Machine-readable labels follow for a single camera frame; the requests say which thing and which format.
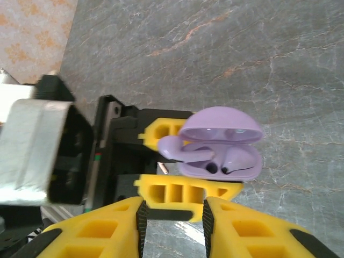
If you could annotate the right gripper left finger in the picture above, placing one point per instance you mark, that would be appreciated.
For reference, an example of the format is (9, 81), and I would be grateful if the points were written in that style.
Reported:
(102, 228)

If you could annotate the purple earbud charging case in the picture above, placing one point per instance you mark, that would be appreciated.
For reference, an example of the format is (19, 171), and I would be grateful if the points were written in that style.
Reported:
(223, 121)

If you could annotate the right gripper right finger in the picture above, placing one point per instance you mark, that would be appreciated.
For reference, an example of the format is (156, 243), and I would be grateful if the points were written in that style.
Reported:
(255, 233)

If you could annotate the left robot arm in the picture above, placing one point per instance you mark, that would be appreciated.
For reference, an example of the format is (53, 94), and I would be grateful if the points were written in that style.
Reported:
(16, 231)

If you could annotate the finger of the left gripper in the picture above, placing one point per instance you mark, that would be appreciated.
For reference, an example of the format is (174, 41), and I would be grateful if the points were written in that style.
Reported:
(161, 131)
(174, 192)

